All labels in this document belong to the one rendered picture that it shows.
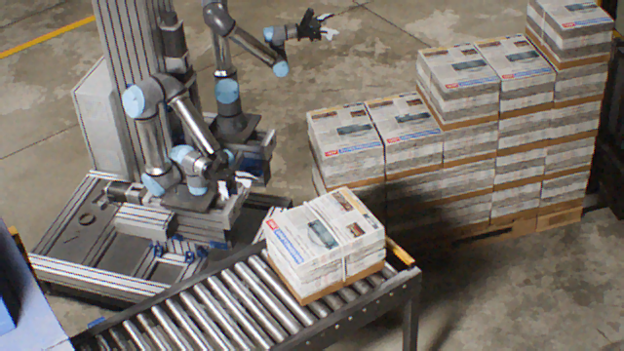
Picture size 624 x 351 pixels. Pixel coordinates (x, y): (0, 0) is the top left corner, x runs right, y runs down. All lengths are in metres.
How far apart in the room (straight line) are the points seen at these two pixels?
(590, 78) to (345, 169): 1.28
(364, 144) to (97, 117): 1.23
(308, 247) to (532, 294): 1.60
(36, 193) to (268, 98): 1.69
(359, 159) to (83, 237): 1.62
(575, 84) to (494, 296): 1.15
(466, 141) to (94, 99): 1.75
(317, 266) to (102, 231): 1.77
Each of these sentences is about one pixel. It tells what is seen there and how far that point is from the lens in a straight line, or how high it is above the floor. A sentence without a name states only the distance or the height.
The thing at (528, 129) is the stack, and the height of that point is 0.74.
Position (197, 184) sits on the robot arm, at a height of 1.12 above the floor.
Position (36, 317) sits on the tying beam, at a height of 1.55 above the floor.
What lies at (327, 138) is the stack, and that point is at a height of 0.83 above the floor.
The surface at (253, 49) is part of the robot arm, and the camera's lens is 3.76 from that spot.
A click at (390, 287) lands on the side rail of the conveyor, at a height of 0.80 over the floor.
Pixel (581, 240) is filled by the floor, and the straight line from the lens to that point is 4.61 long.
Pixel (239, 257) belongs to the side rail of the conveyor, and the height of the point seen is 0.80.
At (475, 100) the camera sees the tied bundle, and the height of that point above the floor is 0.98.
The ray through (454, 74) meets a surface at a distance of 3.84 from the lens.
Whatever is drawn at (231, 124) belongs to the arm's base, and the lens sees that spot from 3.93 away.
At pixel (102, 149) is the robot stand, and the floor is 0.91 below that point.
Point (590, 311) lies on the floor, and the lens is 4.26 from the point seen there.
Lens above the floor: 3.18
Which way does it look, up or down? 40 degrees down
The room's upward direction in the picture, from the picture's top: 5 degrees counter-clockwise
